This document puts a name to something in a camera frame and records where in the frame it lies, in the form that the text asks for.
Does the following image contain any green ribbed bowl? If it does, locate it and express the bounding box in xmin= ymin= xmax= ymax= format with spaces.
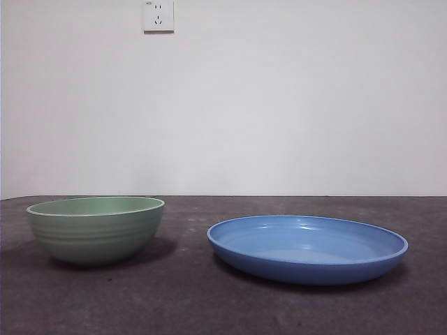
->
xmin=26 ymin=196 xmax=166 ymax=263

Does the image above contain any blue plate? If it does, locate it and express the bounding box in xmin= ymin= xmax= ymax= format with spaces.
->
xmin=206 ymin=214 xmax=409 ymax=286

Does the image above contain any white wall socket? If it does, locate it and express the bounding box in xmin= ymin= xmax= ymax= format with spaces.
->
xmin=142 ymin=0 xmax=175 ymax=35

